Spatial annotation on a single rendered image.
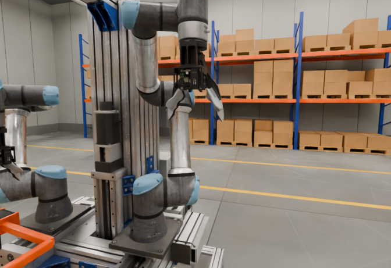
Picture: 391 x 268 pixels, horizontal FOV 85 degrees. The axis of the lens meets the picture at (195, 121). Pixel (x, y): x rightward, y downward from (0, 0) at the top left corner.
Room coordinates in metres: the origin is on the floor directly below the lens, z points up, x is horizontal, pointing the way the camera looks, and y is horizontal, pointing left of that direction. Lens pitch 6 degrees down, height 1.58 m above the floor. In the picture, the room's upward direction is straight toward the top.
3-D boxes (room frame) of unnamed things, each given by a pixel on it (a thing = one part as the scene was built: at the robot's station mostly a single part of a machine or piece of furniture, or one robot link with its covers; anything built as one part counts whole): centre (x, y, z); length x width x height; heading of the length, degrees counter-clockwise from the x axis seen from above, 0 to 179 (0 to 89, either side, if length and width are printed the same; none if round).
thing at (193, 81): (0.55, 0.01, 1.66); 0.09 x 0.08 x 0.12; 164
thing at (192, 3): (0.56, 0.01, 1.82); 0.09 x 0.08 x 0.11; 11
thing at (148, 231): (0.83, 0.19, 1.09); 0.15 x 0.15 x 0.10
